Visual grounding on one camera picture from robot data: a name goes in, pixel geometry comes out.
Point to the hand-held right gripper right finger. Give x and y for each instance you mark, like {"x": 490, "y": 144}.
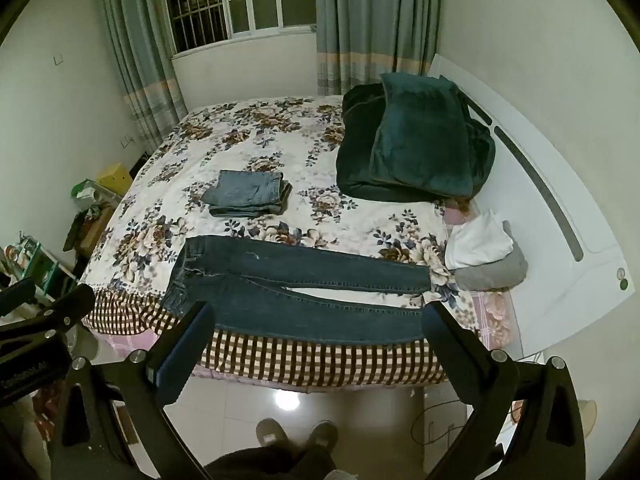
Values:
{"x": 450, "y": 355}

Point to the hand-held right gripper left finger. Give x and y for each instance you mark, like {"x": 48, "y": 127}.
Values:
{"x": 182, "y": 355}

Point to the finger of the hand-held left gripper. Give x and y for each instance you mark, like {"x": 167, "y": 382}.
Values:
{"x": 55, "y": 312}
{"x": 17, "y": 294}

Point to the dark blue jeans pants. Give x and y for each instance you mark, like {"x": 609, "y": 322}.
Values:
{"x": 280, "y": 285}

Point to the green storage rack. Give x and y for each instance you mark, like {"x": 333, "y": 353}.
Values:
{"x": 35, "y": 260}

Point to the brown cardboard box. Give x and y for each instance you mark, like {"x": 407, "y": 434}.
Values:
{"x": 97, "y": 227}

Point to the grey pillow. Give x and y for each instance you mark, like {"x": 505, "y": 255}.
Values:
{"x": 500, "y": 272}

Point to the white cloth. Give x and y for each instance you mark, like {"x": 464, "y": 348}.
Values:
{"x": 477, "y": 240}

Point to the green and white packet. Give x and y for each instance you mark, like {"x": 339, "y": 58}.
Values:
{"x": 87, "y": 194}

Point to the person's dark trousers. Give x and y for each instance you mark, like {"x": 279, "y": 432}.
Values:
{"x": 270, "y": 462}

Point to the yellow cardboard box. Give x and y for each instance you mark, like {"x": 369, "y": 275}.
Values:
{"x": 116, "y": 177}

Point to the white headboard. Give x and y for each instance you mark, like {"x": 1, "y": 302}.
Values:
{"x": 540, "y": 235}

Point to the folded light blue jeans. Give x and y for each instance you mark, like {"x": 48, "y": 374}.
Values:
{"x": 250, "y": 192}

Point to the dark green plush blanket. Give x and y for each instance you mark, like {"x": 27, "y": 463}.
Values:
{"x": 415, "y": 140}

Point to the floral bed sheet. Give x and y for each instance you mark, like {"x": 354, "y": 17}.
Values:
{"x": 280, "y": 135}

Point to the grey-green striped curtain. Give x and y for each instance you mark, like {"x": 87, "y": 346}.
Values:
{"x": 142, "y": 50}
{"x": 375, "y": 15}

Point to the barred sliding window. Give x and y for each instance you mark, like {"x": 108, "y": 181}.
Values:
{"x": 235, "y": 0}

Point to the white wall socket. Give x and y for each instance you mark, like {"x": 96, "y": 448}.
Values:
{"x": 127, "y": 141}

